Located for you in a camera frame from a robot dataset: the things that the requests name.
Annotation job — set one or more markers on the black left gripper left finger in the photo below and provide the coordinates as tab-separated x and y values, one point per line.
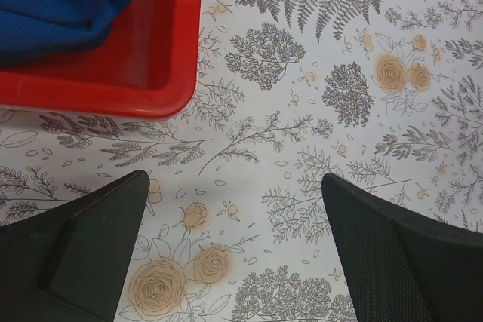
70	263

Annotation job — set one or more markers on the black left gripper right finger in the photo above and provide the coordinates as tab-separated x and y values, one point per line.
400	265

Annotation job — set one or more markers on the red plastic tray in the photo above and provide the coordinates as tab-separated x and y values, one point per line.
146	69

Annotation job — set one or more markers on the folded royal blue t shirt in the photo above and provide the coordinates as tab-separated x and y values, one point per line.
35	28

